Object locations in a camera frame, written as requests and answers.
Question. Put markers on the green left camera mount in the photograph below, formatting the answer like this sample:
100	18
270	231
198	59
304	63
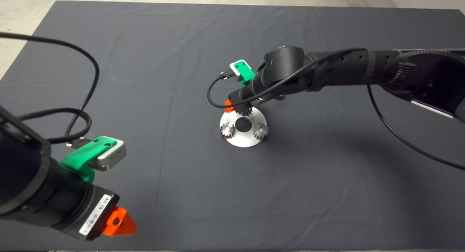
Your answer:
78	159

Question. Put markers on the large steel gear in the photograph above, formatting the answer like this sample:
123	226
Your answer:
247	112

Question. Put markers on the green right camera mount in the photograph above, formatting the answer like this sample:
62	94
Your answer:
245	71

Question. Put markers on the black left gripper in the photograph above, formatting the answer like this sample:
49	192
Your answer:
89	212

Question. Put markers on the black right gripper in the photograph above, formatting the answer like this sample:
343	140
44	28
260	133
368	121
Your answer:
245	98

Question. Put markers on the silver right camera box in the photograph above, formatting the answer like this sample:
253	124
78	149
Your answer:
235	73

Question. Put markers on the silver camera box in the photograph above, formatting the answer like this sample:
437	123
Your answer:
112	157
235	73

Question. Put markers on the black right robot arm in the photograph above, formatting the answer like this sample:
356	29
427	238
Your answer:
345	68

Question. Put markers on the round metal plate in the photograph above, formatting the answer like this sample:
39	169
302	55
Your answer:
242	141

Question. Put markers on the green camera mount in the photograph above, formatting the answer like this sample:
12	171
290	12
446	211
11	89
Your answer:
245	71
78	159

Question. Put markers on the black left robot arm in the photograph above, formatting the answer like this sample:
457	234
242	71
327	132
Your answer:
25	175

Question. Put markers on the dark grey table cloth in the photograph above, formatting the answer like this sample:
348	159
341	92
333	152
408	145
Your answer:
145	44

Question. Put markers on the silver left camera box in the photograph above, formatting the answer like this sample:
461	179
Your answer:
112	157

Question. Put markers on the small steel gear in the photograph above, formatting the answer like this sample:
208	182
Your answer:
226	130
260	132
279	98

